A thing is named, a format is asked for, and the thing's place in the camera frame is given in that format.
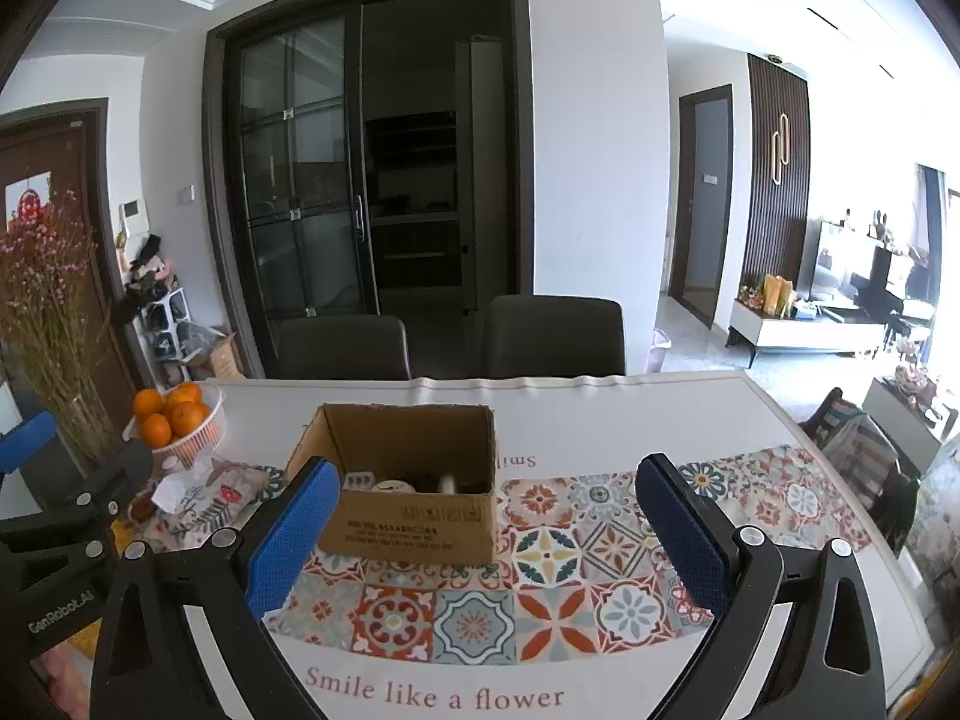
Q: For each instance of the white wall intercom panel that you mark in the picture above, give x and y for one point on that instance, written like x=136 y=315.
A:
x=133 y=216

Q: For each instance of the white bin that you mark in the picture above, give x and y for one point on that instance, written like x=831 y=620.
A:
x=660 y=352

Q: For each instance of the yellow paper bag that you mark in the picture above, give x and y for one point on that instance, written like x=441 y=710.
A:
x=778 y=296

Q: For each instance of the glass vase of dried flowers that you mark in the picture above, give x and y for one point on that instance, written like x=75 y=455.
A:
x=82 y=427

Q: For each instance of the white ribbed fruit basket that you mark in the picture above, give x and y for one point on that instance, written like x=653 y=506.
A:
x=199 y=442

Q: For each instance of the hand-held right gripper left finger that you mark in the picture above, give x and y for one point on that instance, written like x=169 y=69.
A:
x=292 y=532

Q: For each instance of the large printed cardboard box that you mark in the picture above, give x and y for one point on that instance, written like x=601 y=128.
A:
x=420 y=525

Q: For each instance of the gold wall ornament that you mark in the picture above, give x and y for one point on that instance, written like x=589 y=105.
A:
x=780 y=148

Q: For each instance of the white coffee table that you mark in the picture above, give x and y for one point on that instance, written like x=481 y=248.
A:
x=900 y=420

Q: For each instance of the grey interior door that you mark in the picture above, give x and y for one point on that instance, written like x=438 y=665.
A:
x=709 y=202

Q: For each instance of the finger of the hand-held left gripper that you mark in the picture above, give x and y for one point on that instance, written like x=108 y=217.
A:
x=26 y=442
x=112 y=476

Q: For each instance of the small plain cardboard box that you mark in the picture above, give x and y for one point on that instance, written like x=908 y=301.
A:
x=225 y=360

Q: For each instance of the orange fruit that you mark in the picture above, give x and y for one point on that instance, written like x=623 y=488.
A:
x=156 y=429
x=205 y=411
x=148 y=403
x=186 y=392
x=185 y=418

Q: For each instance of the floral fabric tissue pouch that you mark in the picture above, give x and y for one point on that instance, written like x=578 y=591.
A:
x=225 y=495

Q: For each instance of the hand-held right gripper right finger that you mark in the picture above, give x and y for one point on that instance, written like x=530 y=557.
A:
x=682 y=532

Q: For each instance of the dark glass sliding door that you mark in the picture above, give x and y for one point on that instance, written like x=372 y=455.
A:
x=300 y=165

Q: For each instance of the dark slatted wall panel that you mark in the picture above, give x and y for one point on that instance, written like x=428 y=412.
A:
x=757 y=165

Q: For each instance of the chair with striped cloth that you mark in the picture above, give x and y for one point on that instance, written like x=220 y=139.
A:
x=862 y=450

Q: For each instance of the dark grey dining chair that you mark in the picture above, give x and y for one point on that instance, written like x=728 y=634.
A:
x=337 y=349
x=551 y=337

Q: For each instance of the beige heart-shaped object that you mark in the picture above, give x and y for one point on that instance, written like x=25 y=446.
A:
x=395 y=486

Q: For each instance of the white television cabinet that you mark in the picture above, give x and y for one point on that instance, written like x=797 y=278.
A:
x=810 y=330

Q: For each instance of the flat screen television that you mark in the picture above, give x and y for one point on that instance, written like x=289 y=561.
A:
x=840 y=262

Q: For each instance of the dark brown entrance door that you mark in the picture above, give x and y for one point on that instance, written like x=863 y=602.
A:
x=45 y=157

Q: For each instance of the white shoe rack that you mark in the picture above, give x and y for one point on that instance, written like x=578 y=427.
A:
x=161 y=330

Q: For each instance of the patterned tablecloth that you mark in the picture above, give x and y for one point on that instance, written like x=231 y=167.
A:
x=562 y=562

